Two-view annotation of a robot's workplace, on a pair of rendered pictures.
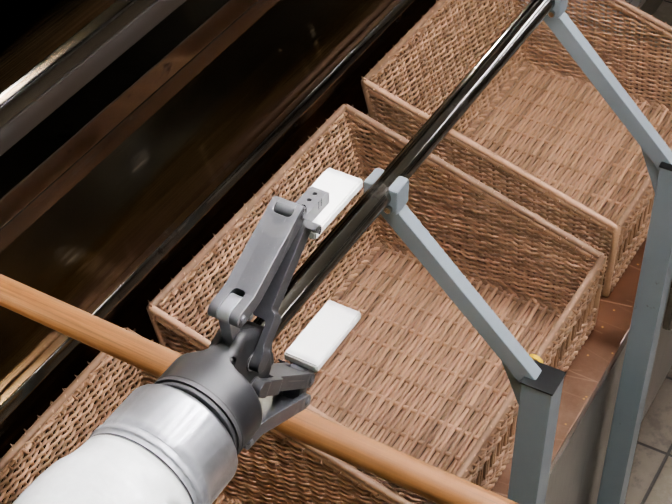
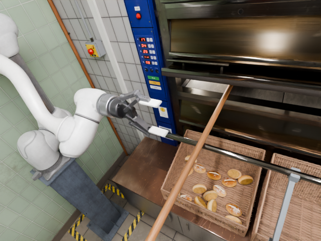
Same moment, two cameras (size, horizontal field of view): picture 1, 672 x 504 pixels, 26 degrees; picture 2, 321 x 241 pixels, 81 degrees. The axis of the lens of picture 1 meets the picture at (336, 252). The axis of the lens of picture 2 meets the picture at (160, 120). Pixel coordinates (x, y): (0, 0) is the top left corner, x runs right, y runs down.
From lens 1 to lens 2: 1.07 m
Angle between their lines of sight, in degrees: 69
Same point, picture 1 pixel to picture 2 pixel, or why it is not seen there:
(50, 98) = (234, 82)
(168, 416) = (104, 98)
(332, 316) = (162, 131)
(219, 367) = (116, 102)
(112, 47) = (259, 85)
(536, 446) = not seen: outside the picture
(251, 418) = (113, 113)
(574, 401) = not seen: outside the picture
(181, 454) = (99, 102)
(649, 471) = not seen: outside the picture
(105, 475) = (92, 93)
